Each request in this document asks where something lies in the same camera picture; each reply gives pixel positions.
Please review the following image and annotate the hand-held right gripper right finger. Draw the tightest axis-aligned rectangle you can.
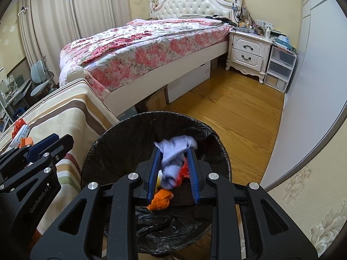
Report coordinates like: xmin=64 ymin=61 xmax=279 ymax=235
xmin=186 ymin=147 xmax=318 ymax=260

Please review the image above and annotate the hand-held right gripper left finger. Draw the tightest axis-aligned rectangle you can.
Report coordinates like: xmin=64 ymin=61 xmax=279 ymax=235
xmin=56 ymin=146 xmax=163 ymax=260

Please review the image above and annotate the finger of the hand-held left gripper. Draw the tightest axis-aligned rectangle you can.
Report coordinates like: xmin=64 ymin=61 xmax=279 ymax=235
xmin=0 ymin=133 xmax=60 ymax=166
xmin=0 ymin=135 xmax=74 ymax=195

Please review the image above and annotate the large orange mesh net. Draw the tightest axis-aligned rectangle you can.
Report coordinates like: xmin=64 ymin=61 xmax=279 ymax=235
xmin=177 ymin=158 xmax=190 ymax=187

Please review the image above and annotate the white printed packet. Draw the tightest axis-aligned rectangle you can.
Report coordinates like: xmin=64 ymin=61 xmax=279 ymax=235
xmin=12 ymin=125 xmax=30 ymax=145

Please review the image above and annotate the orange plastic wrapper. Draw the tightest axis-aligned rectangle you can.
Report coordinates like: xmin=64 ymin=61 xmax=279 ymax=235
xmin=146 ymin=189 xmax=174 ymax=212

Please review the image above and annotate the purple paper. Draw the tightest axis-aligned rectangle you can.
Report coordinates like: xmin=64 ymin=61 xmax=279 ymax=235
xmin=153 ymin=135 xmax=198 ymax=190

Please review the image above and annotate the black bag-lined trash bin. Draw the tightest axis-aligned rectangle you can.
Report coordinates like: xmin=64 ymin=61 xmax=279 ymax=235
xmin=81 ymin=111 xmax=232 ymax=259

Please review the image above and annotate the striped blanket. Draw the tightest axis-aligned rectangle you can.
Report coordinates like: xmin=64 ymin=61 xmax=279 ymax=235
xmin=0 ymin=78 xmax=121 ymax=250

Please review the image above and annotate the grey study desk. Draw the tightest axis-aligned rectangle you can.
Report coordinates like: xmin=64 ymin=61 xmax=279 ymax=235
xmin=0 ymin=77 xmax=33 ymax=120

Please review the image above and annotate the grey-blue desk chair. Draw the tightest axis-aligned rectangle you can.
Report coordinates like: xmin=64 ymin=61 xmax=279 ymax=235
xmin=30 ymin=60 xmax=59 ymax=98

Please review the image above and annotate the cardboard box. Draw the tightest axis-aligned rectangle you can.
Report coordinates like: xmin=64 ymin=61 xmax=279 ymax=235
xmin=142 ymin=87 xmax=168 ymax=113

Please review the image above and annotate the white storage box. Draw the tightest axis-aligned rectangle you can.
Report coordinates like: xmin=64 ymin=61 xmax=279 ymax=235
xmin=167 ymin=61 xmax=212 ymax=103

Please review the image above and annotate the floral quilt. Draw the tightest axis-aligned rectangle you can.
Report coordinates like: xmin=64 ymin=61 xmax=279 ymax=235
xmin=59 ymin=18 xmax=234 ymax=101

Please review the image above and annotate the beige curtain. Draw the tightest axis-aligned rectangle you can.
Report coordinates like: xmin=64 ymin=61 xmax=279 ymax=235
xmin=18 ymin=0 xmax=131 ymax=87

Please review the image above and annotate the white nightstand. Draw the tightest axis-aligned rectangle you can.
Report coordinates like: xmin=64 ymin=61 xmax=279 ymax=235
xmin=226 ymin=30 xmax=273 ymax=84

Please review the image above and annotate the clear plastic drawer unit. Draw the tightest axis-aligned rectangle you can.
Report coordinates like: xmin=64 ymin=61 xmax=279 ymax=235
xmin=264 ymin=45 xmax=297 ymax=94

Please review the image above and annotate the white wardrobe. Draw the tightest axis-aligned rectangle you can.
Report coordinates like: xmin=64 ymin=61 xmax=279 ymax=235
xmin=262 ymin=0 xmax=347 ymax=193

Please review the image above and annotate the black pouch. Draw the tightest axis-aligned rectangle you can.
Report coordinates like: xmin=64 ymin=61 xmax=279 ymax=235
xmin=206 ymin=15 xmax=234 ymax=23

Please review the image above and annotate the group of small toiletry bottles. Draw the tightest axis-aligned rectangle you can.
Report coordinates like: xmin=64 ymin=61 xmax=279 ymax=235
xmin=236 ymin=11 xmax=272 ymax=37

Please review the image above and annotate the blue tissue box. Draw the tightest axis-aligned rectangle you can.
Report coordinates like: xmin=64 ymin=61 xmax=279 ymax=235
xmin=275 ymin=35 xmax=295 ymax=50

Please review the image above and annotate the white bed with tufted headboard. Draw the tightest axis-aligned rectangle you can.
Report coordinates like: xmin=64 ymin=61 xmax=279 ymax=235
xmin=59 ymin=0 xmax=236 ymax=117

